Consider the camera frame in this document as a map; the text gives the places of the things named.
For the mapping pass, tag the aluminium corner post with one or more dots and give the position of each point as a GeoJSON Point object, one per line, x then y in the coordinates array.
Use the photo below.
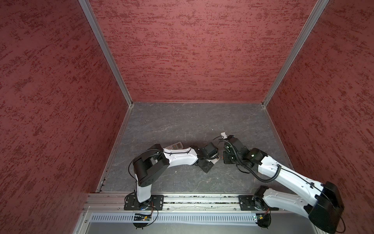
{"type": "Point", "coordinates": [89, 14]}
{"type": "Point", "coordinates": [301, 39]}

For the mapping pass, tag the left aluminium corner post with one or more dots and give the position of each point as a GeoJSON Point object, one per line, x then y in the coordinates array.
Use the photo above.
{"type": "Point", "coordinates": [89, 14]}

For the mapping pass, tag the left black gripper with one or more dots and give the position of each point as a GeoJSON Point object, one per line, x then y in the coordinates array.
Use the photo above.
{"type": "Point", "coordinates": [207, 167]}

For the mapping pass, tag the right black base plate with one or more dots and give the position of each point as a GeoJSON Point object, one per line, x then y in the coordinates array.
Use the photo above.
{"type": "Point", "coordinates": [248, 203]}

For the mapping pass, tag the white AC remote control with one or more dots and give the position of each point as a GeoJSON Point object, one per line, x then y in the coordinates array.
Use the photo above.
{"type": "Point", "coordinates": [214, 161]}

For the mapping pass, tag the right aluminium corner post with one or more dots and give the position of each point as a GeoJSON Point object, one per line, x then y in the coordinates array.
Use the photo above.
{"type": "Point", "coordinates": [301, 39]}

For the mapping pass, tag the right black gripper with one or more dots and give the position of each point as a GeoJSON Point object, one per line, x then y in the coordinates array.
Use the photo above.
{"type": "Point", "coordinates": [226, 160]}

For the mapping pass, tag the white slotted cable duct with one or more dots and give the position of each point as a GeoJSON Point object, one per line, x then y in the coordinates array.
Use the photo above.
{"type": "Point", "coordinates": [187, 218]}

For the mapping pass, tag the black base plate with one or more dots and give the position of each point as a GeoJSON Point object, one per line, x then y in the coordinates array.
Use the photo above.
{"type": "Point", "coordinates": [248, 203]}
{"type": "Point", "coordinates": [154, 203]}

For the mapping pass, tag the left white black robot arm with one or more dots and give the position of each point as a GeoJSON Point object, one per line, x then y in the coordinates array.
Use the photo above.
{"type": "Point", "coordinates": [152, 163]}

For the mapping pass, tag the grey remote control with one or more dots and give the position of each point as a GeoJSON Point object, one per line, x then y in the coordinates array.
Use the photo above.
{"type": "Point", "coordinates": [176, 146]}

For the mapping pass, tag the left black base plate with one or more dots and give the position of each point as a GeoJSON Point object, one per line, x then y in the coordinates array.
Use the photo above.
{"type": "Point", "coordinates": [154, 203]}

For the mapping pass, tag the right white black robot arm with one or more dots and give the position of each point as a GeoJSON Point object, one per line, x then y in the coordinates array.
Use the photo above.
{"type": "Point", "coordinates": [284, 188]}

